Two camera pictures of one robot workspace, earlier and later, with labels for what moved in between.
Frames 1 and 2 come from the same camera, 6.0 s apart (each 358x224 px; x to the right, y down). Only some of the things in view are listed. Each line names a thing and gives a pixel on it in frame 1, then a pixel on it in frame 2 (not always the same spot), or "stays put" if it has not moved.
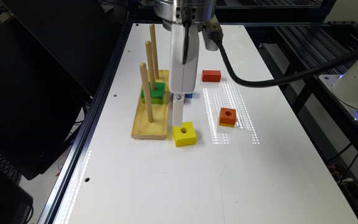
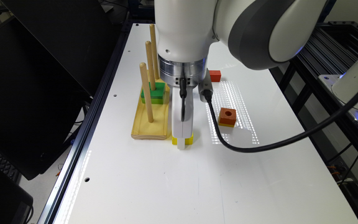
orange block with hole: [227, 117] stays put
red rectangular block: [211, 76] stays put
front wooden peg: [143, 66] stays put
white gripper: [183, 77] -> [181, 129]
